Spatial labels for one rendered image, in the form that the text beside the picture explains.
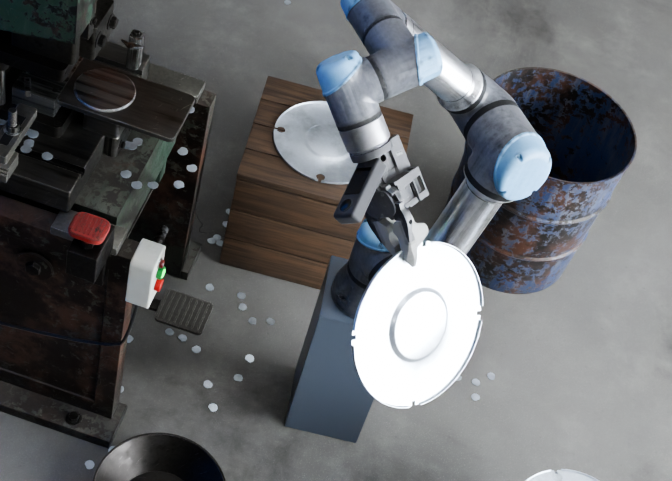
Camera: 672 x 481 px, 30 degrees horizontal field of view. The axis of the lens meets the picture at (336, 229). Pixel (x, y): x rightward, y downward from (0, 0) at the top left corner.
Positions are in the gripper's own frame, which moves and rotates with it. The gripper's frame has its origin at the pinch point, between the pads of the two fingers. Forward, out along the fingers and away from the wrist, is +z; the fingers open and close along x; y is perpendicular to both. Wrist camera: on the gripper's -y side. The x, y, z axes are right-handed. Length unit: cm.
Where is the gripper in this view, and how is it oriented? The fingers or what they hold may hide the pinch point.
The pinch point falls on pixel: (405, 261)
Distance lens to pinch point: 206.6
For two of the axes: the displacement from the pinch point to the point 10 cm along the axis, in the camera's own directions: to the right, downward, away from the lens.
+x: -6.5, 0.2, 7.6
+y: 6.7, -4.7, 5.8
